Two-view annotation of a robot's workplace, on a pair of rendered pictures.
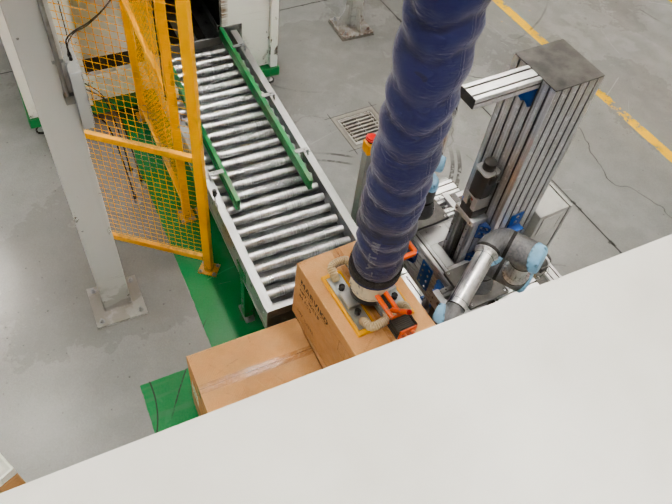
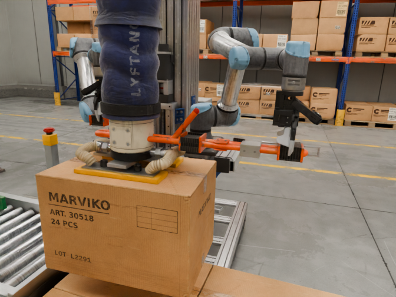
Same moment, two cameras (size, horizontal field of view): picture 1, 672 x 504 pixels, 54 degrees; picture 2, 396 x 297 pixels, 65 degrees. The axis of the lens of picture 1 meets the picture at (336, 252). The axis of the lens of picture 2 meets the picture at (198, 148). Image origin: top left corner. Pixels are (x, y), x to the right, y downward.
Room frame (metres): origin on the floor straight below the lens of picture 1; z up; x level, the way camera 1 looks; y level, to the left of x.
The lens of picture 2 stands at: (0.55, 0.36, 1.50)
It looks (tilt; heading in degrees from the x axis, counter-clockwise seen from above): 16 degrees down; 322
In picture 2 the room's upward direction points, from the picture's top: 1 degrees clockwise
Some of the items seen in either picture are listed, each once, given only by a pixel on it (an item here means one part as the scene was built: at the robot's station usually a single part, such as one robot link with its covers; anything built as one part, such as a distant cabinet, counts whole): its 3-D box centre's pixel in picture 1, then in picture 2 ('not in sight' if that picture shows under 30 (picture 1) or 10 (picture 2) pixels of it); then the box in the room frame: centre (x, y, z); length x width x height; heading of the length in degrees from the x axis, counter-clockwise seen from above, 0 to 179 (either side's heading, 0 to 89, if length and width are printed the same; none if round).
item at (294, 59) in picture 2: not in sight; (295, 59); (1.18, -0.52, 1.50); 0.09 x 0.08 x 0.11; 156
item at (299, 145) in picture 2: not in sight; (290, 151); (1.16, -0.52, 1.20); 0.08 x 0.07 x 0.05; 37
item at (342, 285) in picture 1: (349, 300); (120, 168); (1.59, -0.09, 1.10); 0.34 x 0.10 x 0.05; 37
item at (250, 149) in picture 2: not in sight; (250, 149); (1.28, -0.45, 1.19); 0.07 x 0.07 x 0.04; 37
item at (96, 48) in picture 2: not in sight; (100, 54); (2.04, -0.21, 1.51); 0.09 x 0.08 x 0.11; 171
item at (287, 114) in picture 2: not in sight; (287, 108); (1.19, -0.52, 1.34); 0.09 x 0.08 x 0.12; 37
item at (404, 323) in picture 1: (402, 325); (192, 141); (1.45, -0.32, 1.20); 0.10 x 0.08 x 0.06; 127
